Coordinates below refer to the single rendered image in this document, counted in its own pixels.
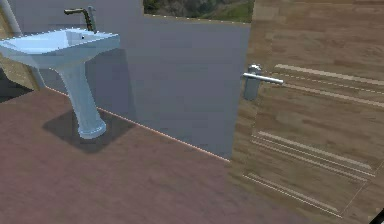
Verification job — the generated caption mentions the window with green view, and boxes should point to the window with green view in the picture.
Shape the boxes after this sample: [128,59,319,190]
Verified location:
[142,0,256,24]

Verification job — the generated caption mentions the brown wooden room door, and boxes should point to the brown wooden room door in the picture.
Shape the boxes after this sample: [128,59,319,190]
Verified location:
[228,0,384,224]

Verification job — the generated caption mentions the bronze sink faucet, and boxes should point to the bronze sink faucet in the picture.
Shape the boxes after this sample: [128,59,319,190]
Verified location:
[63,5,98,34]

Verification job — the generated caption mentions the silver door handle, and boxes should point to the silver door handle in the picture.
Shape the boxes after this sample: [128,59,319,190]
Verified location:
[241,63,285,102]

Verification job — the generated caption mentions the white pedestal sink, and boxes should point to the white pedestal sink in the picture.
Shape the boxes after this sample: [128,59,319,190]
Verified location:
[0,27,121,140]

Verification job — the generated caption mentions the white wall pipe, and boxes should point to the white wall pipe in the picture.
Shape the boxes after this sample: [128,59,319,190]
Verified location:
[0,0,24,38]

